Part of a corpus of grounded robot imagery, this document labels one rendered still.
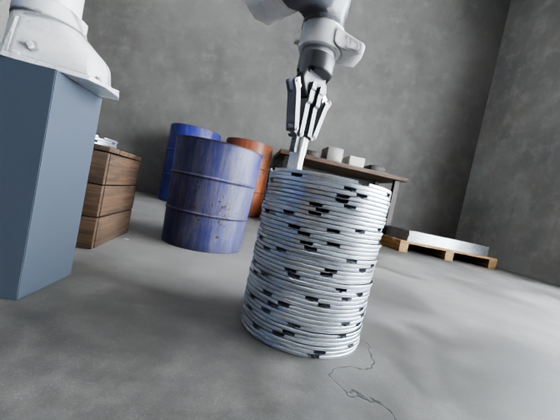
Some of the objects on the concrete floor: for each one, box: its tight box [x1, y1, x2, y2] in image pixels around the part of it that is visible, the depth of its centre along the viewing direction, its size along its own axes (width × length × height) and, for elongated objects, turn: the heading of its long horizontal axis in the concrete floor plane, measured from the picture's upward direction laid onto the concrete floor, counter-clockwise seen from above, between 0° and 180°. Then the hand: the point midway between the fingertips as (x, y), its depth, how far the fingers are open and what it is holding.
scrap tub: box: [162, 135, 263, 254], centre depth 144 cm, size 42×42×48 cm
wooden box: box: [76, 143, 142, 249], centre depth 111 cm, size 40×38×35 cm
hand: (297, 154), depth 61 cm, fingers closed
